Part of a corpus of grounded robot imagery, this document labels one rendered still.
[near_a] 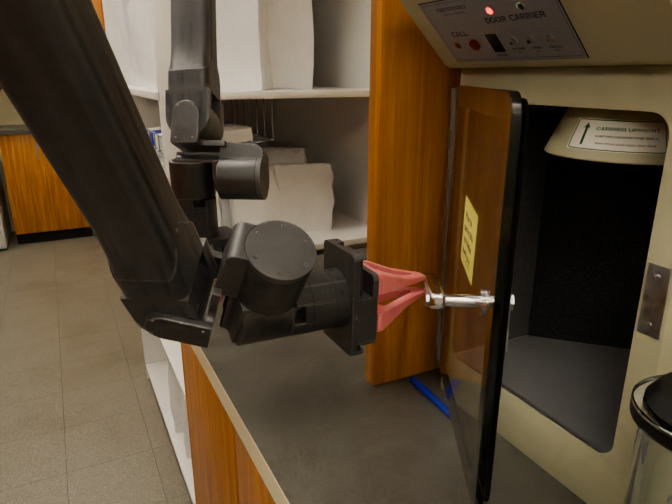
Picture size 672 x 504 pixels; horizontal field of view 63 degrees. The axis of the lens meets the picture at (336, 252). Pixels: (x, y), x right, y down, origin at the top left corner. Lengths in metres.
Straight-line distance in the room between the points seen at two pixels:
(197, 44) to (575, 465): 0.69
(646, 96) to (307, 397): 0.59
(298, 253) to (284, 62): 1.38
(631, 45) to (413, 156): 0.35
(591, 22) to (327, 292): 0.33
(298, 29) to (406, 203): 1.08
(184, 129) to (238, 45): 0.92
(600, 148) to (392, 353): 0.43
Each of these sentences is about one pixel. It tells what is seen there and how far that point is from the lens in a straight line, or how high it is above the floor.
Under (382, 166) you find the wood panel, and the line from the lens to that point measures 0.77.
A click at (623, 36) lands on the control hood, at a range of 0.55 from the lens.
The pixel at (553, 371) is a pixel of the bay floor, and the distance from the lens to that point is 0.83.
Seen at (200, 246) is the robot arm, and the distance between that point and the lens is 0.48.
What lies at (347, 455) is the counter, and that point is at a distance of 0.75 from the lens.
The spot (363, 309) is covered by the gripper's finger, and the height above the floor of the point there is 1.19.
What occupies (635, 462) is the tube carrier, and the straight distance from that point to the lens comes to 0.52.
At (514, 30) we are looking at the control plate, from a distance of 0.62.
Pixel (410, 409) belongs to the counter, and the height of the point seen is 0.94.
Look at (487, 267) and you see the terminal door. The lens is 0.52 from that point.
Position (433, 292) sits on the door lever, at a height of 1.21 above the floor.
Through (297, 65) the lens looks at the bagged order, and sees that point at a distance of 1.80.
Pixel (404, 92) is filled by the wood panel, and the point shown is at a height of 1.38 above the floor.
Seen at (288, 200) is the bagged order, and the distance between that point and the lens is 1.74.
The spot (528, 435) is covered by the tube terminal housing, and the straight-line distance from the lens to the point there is 0.77.
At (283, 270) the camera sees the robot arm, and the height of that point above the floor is 1.26.
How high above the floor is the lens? 1.40
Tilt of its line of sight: 18 degrees down
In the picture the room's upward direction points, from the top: straight up
